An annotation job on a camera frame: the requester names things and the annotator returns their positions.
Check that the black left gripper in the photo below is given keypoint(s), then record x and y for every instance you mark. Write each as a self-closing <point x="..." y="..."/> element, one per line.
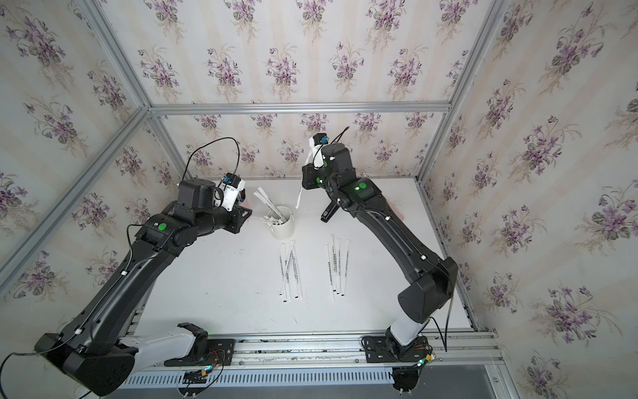
<point x="236" y="219"/>

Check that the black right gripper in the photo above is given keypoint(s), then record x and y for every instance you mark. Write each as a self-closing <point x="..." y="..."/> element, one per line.
<point x="308" y="171"/>

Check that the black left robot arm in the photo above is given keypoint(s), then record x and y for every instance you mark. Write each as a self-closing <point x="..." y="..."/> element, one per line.
<point x="91" y="349"/>

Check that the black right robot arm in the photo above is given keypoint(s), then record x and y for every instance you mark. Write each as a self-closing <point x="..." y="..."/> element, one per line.
<point x="431" y="279"/>

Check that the bundle of wrapped straws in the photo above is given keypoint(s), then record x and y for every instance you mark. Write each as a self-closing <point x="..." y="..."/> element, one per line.
<point x="277" y="214"/>

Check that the black stapler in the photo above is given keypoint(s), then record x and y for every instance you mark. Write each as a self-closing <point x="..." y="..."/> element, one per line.
<point x="329" y="212"/>

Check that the white straw cup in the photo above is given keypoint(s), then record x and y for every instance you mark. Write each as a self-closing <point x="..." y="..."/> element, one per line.
<point x="282" y="229"/>

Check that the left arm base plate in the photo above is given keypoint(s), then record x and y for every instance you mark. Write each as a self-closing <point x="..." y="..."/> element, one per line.
<point x="218" y="352"/>

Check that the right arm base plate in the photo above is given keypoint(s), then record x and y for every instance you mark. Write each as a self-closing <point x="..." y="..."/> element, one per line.
<point x="385" y="349"/>

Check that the aluminium mounting rail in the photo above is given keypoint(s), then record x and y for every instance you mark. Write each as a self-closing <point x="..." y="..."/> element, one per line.
<point x="325" y="350"/>

